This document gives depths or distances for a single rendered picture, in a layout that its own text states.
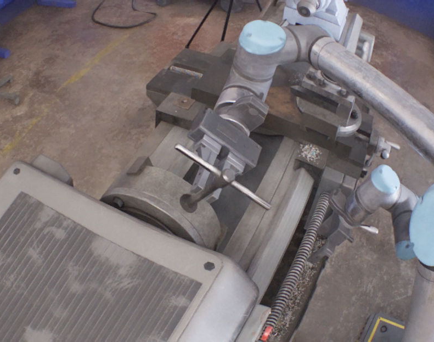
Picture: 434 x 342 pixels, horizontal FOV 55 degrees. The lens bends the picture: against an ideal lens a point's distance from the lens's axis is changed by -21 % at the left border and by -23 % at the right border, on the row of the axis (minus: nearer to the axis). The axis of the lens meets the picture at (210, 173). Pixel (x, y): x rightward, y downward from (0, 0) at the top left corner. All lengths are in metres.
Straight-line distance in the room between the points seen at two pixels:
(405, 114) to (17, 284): 0.72
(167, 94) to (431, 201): 1.27
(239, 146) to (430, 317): 0.55
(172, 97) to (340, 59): 0.86
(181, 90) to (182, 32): 2.19
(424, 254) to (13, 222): 0.65
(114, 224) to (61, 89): 2.64
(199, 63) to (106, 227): 1.24
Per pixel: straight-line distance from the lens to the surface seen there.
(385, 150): 1.71
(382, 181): 1.28
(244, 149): 0.99
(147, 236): 0.74
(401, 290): 2.52
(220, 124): 0.98
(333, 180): 1.65
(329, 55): 1.01
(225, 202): 1.61
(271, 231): 1.40
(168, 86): 1.77
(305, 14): 2.05
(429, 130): 0.85
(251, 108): 0.97
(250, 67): 1.03
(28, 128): 3.08
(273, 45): 0.99
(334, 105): 1.47
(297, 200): 1.50
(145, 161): 1.02
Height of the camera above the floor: 1.92
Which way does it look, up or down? 45 degrees down
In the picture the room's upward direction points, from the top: 7 degrees clockwise
